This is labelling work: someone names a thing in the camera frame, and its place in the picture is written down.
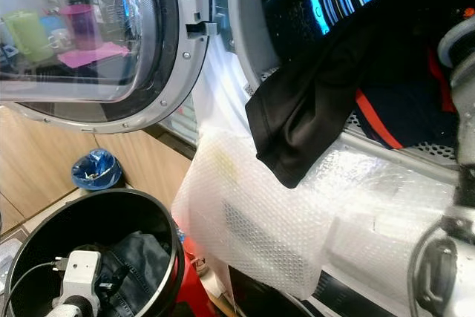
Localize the blue denim jeans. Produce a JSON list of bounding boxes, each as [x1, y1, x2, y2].
[[100, 229, 171, 317]]

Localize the silver front-load washing machine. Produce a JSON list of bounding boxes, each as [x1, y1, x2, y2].
[[189, 0, 475, 166]]

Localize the light wood cabinet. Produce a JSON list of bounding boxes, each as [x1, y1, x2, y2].
[[0, 105, 195, 233]]

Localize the bin with blue bag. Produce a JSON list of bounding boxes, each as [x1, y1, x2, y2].
[[71, 148, 124, 192]]

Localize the black round laundry bucket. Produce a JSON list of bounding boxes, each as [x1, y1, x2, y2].
[[4, 189, 185, 317]]

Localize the round glass washer door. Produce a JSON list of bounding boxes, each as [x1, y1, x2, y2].
[[0, 0, 212, 135]]

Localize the red plastic stool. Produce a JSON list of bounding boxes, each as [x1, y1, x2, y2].
[[177, 235, 225, 317]]

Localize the black trousers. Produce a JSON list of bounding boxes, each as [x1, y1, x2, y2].
[[245, 0, 442, 190]]

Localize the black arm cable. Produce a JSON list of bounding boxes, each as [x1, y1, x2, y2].
[[4, 259, 62, 317]]

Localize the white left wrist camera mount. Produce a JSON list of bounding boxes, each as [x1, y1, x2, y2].
[[58, 250, 105, 307]]

